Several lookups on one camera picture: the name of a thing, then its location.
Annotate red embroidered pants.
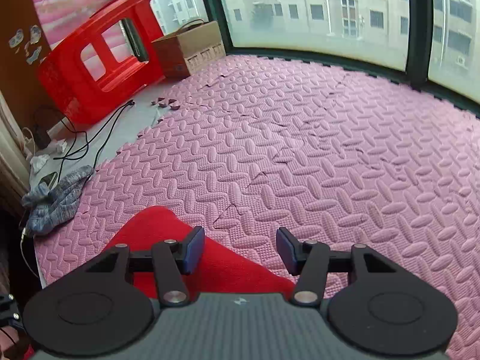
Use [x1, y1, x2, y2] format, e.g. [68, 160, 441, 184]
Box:
[104, 206, 294, 298]

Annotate red plastic stool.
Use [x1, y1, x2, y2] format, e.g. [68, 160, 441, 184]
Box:
[37, 0, 165, 125]

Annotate black cable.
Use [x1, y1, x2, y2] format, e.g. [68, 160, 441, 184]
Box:
[53, 98, 136, 185]

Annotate cartoon wall stickers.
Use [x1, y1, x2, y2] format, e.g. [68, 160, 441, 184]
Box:
[8, 24, 42, 65]

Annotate brown cardboard box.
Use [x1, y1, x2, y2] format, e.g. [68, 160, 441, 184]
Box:
[151, 19, 226, 79]

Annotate grey knitted garment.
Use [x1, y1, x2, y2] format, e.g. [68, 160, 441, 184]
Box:
[21, 165, 94, 236]

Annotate pink foam floor mat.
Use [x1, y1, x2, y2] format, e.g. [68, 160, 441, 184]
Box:
[35, 56, 479, 359]

